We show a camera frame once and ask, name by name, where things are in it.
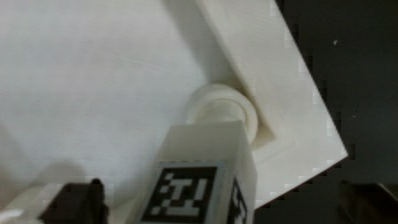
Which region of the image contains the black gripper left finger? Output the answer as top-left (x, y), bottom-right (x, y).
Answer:
top-left (37, 179), bottom-right (108, 224)

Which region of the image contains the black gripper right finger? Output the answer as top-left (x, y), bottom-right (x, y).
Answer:
top-left (339, 181), bottom-right (398, 224)

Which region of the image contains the white table leg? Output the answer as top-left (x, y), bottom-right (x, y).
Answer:
top-left (137, 98), bottom-right (259, 224)

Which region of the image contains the white square tabletop tray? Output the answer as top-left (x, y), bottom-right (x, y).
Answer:
top-left (0, 0), bottom-right (346, 224)

